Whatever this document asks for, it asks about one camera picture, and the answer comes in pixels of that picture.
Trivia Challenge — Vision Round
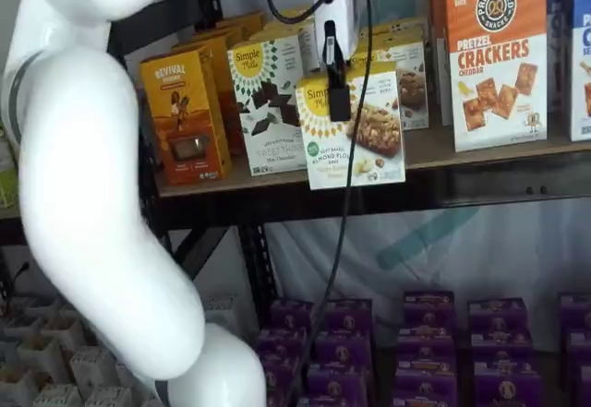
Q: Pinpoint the black metal shelf rack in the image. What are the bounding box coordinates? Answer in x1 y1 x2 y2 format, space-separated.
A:
105 0 591 334

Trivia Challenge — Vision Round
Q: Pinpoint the white yellow almond bars box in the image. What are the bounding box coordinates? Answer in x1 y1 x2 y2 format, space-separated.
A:
295 61 408 192
350 40 431 132
359 23 429 46

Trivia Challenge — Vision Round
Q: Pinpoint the blue white cracker box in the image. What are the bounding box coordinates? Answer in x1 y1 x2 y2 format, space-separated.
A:
548 0 574 115
569 0 591 143

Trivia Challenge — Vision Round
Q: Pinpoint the long black cable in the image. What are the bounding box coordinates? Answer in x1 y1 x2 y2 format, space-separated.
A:
294 0 373 407

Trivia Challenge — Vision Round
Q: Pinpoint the purple snack box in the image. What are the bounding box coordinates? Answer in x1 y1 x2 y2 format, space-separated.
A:
403 291 457 335
297 394 367 407
315 329 374 372
255 328 309 363
392 389 459 407
467 297 528 340
397 325 457 367
264 392 297 407
472 362 545 407
306 362 369 404
269 299 316 335
393 355 459 400
261 355 302 401
558 292 591 335
572 365 591 407
324 299 375 340
564 328 591 372
470 329 533 372

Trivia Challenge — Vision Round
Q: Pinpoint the white patterned small box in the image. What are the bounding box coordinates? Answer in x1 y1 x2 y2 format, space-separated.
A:
201 293 260 340
68 346 123 395
84 385 139 407
31 383 88 407

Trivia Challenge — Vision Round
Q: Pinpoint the teal tape strip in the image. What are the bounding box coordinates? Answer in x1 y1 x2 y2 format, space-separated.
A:
377 205 482 270

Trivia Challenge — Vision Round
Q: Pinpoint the wooden shelf board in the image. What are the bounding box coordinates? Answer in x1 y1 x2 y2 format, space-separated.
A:
155 124 591 198

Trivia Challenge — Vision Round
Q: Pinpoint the orange Revival cracker box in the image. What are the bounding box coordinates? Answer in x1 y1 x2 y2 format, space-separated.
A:
229 9 267 42
215 20 254 53
172 32 247 158
139 46 233 187

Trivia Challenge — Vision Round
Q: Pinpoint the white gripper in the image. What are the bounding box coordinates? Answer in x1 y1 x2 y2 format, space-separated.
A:
312 0 360 123

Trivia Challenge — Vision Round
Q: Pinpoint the yellow green snack box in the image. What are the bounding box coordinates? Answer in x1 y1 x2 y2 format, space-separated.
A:
0 119 22 210

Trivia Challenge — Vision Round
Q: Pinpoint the orange pretzel crackers box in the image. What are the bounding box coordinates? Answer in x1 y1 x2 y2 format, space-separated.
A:
444 0 551 154
426 0 456 127

